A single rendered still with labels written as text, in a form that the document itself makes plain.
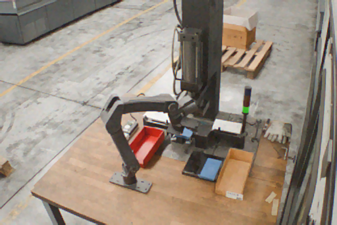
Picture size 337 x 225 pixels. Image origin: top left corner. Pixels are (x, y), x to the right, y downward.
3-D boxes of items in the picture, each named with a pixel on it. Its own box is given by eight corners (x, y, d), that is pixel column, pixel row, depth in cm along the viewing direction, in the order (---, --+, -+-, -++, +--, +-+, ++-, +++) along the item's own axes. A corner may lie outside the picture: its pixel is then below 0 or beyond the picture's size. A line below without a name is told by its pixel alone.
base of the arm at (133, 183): (113, 160, 143) (105, 170, 138) (151, 171, 137) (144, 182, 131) (115, 172, 148) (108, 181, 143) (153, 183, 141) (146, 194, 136)
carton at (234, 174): (214, 195, 135) (215, 183, 131) (228, 159, 154) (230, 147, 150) (241, 201, 131) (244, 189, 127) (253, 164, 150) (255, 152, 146)
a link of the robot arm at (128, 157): (137, 160, 141) (112, 105, 121) (142, 169, 136) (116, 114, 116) (125, 166, 140) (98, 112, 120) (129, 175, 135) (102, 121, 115)
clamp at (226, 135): (210, 143, 165) (212, 127, 159) (212, 139, 167) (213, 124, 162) (238, 149, 160) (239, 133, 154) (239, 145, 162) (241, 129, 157)
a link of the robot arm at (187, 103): (191, 102, 140) (182, 83, 132) (200, 112, 133) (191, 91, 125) (168, 116, 138) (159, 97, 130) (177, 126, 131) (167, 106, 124)
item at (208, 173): (197, 179, 140) (197, 174, 138) (208, 158, 152) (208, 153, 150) (212, 183, 138) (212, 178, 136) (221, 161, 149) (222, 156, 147)
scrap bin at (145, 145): (123, 162, 154) (121, 153, 150) (145, 134, 173) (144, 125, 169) (144, 168, 150) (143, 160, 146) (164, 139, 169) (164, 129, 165)
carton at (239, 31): (227, 32, 529) (228, 4, 501) (260, 38, 503) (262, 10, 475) (212, 44, 481) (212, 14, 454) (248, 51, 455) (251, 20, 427)
